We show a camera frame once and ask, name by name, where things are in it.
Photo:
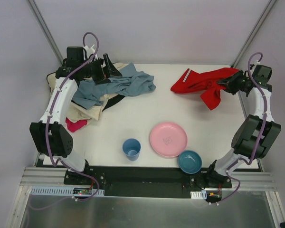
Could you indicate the grey-blue cloth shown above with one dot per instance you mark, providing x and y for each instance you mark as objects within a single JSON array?
[{"x": 132, "y": 83}]

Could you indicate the beige tote bag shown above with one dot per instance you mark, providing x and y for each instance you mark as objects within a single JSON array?
[{"x": 51, "y": 80}]

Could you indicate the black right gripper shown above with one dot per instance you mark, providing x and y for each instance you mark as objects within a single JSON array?
[{"x": 234, "y": 81}]

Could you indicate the aluminium frame rail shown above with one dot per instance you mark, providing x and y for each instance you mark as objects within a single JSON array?
[{"x": 43, "y": 176}]

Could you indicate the black printed cloth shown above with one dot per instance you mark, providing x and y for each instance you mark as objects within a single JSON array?
[{"x": 113, "y": 101}]

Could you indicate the right cable duct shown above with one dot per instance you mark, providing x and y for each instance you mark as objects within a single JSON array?
[{"x": 204, "y": 195}]

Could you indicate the pink plate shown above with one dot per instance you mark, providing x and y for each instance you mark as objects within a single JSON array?
[{"x": 168, "y": 139}]

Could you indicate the magenta pink cloth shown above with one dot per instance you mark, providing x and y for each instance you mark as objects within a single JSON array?
[{"x": 73, "y": 127}]

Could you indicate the red cloth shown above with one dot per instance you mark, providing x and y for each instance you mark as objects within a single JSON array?
[{"x": 191, "y": 82}]

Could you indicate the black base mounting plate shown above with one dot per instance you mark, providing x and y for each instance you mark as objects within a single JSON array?
[{"x": 145, "y": 181}]

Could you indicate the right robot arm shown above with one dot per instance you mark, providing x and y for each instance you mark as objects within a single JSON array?
[{"x": 257, "y": 133}]

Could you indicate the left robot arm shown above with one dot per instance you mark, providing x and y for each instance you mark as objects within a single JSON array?
[{"x": 50, "y": 134}]

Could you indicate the cable duct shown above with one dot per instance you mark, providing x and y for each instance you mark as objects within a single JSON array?
[
  {"x": 66, "y": 191},
  {"x": 204, "y": 195}
]

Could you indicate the left cable duct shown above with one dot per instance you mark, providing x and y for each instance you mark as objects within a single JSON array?
[{"x": 66, "y": 191}]

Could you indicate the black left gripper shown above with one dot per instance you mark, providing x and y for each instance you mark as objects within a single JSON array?
[{"x": 100, "y": 70}]

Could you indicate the light blue cup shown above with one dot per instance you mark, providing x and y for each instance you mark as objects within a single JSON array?
[{"x": 131, "y": 148}]

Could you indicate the dark blue bowl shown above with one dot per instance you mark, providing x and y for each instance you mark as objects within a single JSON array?
[{"x": 190, "y": 162}]

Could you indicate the cream beige cloth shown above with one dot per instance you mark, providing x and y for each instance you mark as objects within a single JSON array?
[{"x": 77, "y": 112}]

